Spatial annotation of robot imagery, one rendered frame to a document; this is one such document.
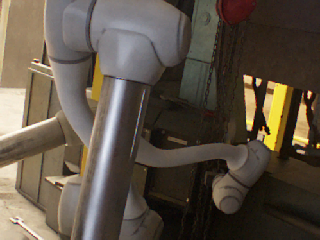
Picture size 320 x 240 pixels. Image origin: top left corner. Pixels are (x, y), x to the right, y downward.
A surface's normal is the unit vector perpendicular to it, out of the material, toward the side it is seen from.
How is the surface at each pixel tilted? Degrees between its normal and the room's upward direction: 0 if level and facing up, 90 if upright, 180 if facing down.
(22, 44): 90
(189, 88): 90
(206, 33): 90
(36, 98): 90
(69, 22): 104
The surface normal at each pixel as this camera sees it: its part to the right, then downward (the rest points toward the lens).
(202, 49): -0.74, 0.01
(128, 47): -0.25, 0.07
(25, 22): 0.65, 0.25
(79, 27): -0.41, 0.40
